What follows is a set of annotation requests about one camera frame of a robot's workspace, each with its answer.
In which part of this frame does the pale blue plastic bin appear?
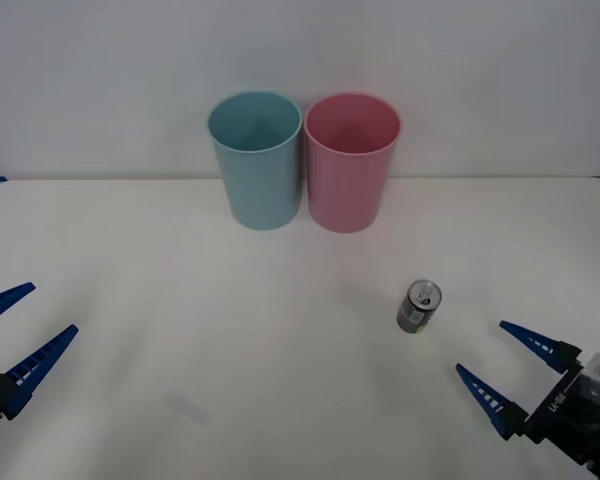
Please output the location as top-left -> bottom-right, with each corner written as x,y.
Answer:
207,90 -> 303,232

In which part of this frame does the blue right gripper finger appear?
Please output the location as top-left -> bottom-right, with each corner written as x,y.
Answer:
454,363 -> 531,442
498,320 -> 583,375

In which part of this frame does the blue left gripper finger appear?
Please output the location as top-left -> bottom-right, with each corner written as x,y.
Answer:
0,324 -> 80,420
0,282 -> 37,332

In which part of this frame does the pink plastic bin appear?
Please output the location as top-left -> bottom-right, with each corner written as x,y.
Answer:
303,92 -> 402,234

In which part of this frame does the black drink can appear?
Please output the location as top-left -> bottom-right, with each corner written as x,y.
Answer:
396,279 -> 444,335

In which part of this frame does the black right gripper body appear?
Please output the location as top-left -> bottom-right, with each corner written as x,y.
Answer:
526,362 -> 600,467

